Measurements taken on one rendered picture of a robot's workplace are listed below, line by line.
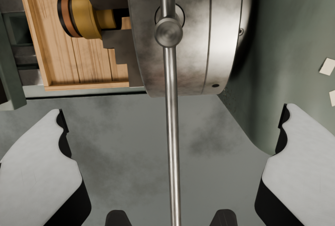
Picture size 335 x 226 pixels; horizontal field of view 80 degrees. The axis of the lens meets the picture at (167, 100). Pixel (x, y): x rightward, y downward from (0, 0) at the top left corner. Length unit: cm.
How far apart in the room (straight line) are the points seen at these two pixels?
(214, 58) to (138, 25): 10
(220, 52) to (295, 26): 8
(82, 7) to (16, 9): 39
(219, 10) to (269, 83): 11
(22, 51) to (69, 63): 16
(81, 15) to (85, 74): 30
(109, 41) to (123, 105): 124
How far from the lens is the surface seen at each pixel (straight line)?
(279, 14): 27
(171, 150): 21
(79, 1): 39
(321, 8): 27
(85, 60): 65
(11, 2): 77
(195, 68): 27
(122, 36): 39
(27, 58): 76
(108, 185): 204
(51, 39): 69
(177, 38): 16
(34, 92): 119
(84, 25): 39
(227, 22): 25
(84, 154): 192
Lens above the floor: 148
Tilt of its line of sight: 72 degrees down
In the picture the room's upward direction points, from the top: 175 degrees counter-clockwise
